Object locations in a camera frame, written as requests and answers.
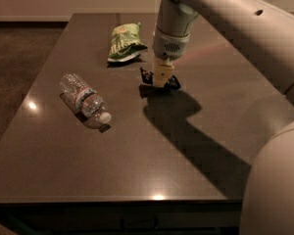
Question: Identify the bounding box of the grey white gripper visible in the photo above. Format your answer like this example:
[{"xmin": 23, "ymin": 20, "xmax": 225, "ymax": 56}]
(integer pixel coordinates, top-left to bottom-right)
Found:
[{"xmin": 153, "ymin": 0, "xmax": 198, "ymax": 87}]

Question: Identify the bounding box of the black rxbar chocolate bar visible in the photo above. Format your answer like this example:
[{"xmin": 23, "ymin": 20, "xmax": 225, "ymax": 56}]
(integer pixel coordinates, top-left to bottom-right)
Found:
[{"xmin": 140, "ymin": 68, "xmax": 180, "ymax": 90}]

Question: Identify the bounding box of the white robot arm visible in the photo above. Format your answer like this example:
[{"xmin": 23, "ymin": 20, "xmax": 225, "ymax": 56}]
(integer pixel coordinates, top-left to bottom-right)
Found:
[{"xmin": 154, "ymin": 0, "xmax": 294, "ymax": 235}]

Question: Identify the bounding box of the green chip bag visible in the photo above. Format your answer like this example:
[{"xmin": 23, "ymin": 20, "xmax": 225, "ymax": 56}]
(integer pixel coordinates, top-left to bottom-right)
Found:
[{"xmin": 108, "ymin": 23, "xmax": 148, "ymax": 63}]

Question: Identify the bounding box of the clear plastic water bottle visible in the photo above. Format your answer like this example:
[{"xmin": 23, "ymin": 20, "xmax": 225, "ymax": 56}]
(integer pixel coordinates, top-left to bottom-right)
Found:
[{"xmin": 60, "ymin": 73, "xmax": 112, "ymax": 124}]

